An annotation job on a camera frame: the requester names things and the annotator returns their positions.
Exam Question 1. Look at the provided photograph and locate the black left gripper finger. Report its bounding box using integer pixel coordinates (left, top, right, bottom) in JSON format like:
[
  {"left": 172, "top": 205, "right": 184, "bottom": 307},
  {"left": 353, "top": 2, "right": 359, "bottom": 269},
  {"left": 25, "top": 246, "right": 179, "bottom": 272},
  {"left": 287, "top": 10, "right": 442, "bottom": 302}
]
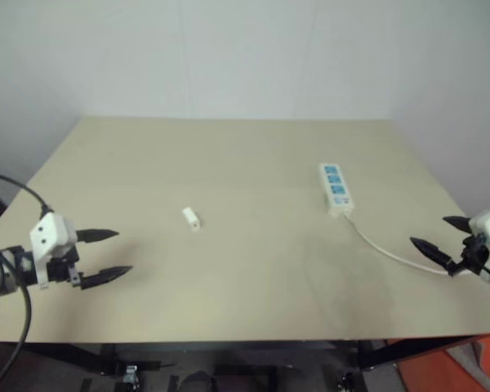
[
  {"left": 76, "top": 228, "right": 121, "bottom": 243},
  {"left": 78, "top": 265, "right": 134, "bottom": 291}
]

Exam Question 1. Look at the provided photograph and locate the white power cord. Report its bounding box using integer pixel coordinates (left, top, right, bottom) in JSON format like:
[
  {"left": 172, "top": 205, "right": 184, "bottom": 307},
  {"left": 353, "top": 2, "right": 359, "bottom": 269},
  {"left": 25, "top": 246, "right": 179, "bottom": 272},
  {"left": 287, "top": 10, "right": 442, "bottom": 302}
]
[{"left": 342, "top": 211, "right": 454, "bottom": 274}]

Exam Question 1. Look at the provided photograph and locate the dark rounded shape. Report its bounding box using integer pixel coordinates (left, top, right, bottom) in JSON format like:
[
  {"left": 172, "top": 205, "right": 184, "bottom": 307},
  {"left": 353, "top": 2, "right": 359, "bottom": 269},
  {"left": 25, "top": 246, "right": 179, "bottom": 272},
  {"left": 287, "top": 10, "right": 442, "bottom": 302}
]
[{"left": 174, "top": 369, "right": 218, "bottom": 392}]

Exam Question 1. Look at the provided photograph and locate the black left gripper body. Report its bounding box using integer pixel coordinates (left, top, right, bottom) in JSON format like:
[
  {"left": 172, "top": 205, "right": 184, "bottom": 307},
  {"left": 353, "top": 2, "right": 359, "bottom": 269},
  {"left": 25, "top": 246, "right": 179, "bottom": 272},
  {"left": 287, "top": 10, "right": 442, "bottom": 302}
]
[{"left": 45, "top": 243, "right": 86, "bottom": 288}]

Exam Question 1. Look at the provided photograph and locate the white plug adapter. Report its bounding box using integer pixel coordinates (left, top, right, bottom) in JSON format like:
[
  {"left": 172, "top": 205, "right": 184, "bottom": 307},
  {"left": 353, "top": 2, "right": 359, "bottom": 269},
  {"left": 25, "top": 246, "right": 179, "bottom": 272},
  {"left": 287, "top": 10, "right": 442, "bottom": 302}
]
[{"left": 181, "top": 207, "right": 204, "bottom": 234}]

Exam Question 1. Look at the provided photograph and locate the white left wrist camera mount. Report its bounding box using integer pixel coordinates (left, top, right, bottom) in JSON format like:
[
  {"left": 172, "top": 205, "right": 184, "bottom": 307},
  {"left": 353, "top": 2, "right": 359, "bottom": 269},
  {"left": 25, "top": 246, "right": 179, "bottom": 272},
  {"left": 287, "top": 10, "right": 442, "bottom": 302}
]
[{"left": 29, "top": 212, "right": 78, "bottom": 290}]

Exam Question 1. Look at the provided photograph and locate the black metal table frame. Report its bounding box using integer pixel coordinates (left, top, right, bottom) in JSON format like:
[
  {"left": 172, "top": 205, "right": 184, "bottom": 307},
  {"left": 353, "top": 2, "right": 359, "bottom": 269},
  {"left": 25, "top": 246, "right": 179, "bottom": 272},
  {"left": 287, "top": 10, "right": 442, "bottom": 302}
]
[{"left": 0, "top": 331, "right": 488, "bottom": 392}]

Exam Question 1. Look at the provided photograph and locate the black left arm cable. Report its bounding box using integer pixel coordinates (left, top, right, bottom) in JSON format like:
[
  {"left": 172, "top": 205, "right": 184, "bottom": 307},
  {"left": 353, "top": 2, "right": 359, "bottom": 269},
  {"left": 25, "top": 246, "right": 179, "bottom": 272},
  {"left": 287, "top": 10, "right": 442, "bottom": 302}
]
[{"left": 0, "top": 171, "right": 53, "bottom": 392}]

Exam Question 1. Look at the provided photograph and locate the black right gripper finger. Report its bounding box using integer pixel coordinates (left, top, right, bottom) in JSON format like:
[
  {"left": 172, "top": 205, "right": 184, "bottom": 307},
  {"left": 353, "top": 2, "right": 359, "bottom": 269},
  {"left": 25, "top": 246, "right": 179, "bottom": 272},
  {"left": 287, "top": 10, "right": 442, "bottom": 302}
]
[
  {"left": 409, "top": 236, "right": 455, "bottom": 274},
  {"left": 442, "top": 216, "right": 473, "bottom": 235}
]

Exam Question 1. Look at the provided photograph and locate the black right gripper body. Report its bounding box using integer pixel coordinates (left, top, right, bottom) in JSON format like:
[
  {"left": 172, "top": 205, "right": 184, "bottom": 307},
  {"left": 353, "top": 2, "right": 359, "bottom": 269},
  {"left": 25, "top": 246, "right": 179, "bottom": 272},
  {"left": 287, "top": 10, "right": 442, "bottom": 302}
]
[{"left": 446, "top": 232, "right": 490, "bottom": 278}]

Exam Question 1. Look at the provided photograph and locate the orange box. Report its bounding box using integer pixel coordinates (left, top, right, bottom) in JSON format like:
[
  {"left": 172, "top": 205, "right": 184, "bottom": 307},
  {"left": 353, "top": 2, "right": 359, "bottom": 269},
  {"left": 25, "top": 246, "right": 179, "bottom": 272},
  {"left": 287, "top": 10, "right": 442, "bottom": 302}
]
[{"left": 394, "top": 331, "right": 490, "bottom": 392}]

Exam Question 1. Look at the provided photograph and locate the white power strip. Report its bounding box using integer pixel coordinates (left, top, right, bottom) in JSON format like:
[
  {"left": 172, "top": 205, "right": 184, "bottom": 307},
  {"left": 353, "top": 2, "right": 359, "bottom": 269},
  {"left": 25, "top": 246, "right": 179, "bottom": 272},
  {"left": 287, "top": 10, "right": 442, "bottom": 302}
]
[{"left": 318, "top": 163, "right": 356, "bottom": 217}]

